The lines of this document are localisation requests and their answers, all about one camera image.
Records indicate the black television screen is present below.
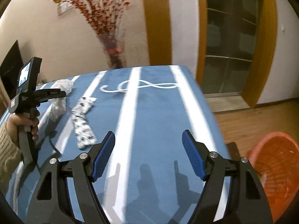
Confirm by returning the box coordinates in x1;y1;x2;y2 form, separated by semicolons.
1;40;23;99

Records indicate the beige knit sleeve forearm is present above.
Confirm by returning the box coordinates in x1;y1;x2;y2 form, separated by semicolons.
0;122;21;196

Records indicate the glass vase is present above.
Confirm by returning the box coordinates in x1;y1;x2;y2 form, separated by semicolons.
98;29;126;69

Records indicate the orange plastic waste basket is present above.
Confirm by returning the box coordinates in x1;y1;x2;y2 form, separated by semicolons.
246;131;298;222

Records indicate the black white patterned bag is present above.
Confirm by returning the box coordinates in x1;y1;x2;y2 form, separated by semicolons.
71;97;97;149

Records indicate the red berry branch bouquet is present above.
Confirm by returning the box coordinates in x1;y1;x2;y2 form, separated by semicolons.
48;0;133;68

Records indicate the wooden framed glass door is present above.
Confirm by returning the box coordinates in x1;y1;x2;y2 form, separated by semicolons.
196;0;278;108

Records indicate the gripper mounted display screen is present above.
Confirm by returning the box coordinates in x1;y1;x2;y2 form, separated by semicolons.
18;62;31;87

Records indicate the left hand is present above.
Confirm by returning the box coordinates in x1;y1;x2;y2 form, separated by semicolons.
6;110;40;147

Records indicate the clear bubble wrap wad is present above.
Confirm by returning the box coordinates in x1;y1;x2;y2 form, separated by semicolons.
49;79;73;122

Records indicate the white wall switch plate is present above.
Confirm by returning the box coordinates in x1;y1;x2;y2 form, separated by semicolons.
57;2;73;16

